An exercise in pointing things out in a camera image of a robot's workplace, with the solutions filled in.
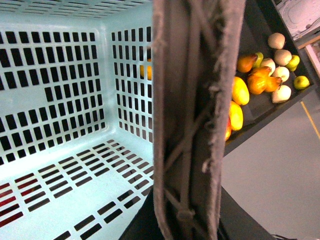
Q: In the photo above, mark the yellow mango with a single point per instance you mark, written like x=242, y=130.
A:
x=240, y=92

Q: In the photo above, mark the light blue plastic basket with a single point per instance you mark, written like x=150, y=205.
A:
x=76, y=117

